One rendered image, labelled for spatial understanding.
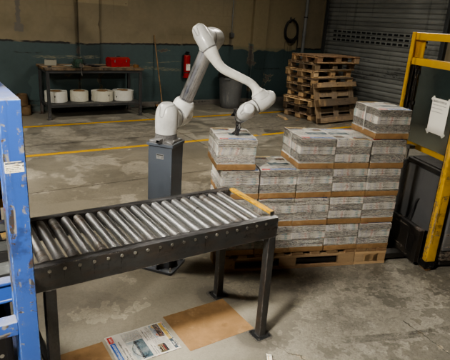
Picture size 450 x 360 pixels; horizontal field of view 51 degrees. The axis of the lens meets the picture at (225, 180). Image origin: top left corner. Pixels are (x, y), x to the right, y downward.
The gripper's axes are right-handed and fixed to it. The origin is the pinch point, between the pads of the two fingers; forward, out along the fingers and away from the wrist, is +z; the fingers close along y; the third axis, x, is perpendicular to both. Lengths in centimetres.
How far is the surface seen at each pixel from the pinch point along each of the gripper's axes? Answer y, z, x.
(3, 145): 49, -155, -122
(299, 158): 26, -5, 48
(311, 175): 38, 1, 58
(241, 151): 22.2, -8.5, 2.2
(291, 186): 46, 4, 44
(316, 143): 16, -10, 59
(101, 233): 78, -78, -92
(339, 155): 25, -7, 79
